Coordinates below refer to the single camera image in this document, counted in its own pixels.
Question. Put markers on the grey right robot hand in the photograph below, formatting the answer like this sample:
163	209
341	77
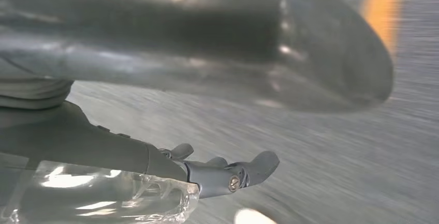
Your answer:
171	27

